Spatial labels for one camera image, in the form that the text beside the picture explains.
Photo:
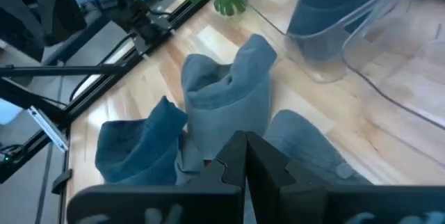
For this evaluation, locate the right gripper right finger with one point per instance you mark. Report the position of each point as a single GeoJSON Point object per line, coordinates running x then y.
{"type": "Point", "coordinates": [313, 203]}

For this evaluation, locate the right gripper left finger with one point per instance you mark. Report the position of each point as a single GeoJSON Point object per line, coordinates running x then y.
{"type": "Point", "coordinates": [208, 203]}

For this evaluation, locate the blue denim cap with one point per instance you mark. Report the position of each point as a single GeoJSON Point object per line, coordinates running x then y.
{"type": "Point", "coordinates": [139, 147]}

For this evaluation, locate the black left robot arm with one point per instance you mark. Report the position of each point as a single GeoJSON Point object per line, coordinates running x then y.
{"type": "Point", "coordinates": [149, 32]}

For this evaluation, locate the black table edge clip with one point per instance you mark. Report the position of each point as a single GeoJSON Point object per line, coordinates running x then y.
{"type": "Point", "coordinates": [62, 180]}

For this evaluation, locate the clear plastic bin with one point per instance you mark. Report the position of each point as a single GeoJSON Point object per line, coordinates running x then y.
{"type": "Point", "coordinates": [400, 60]}

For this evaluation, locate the white aluminium bar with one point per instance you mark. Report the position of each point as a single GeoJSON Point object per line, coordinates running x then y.
{"type": "Point", "coordinates": [48, 128]}

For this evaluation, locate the black partition panel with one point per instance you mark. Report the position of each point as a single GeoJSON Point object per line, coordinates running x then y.
{"type": "Point", "coordinates": [21, 25]}

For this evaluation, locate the black aluminium table frame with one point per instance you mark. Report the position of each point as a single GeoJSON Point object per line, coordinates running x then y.
{"type": "Point", "coordinates": [101, 85]}

